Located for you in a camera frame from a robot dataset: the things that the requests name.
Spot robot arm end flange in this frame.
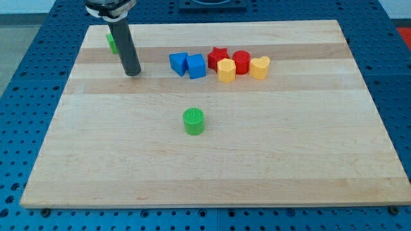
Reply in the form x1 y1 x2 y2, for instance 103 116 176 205
84 0 137 22

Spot blue triangle block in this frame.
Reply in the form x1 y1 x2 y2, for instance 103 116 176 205
169 52 188 76

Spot green cylinder block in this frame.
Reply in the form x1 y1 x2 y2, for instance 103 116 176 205
183 107 205 135

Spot blue cube block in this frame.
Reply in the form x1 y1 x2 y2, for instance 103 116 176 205
186 54 206 79

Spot yellow pentagon block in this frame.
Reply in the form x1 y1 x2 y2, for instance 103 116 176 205
217 58 236 83

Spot red star block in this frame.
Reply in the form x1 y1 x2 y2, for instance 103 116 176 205
207 47 230 72

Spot red cylinder block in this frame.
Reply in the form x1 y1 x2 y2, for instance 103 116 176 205
232 50 251 75

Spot yellow heart block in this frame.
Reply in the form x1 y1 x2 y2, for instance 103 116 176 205
249 56 270 80

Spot wooden board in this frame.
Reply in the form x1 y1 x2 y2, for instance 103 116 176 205
20 20 410 209

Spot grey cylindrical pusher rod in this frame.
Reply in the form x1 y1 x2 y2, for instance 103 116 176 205
108 18 141 76

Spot green star block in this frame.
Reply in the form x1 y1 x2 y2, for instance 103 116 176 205
106 33 118 55

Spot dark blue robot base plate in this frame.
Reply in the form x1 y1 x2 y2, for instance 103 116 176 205
179 0 247 12

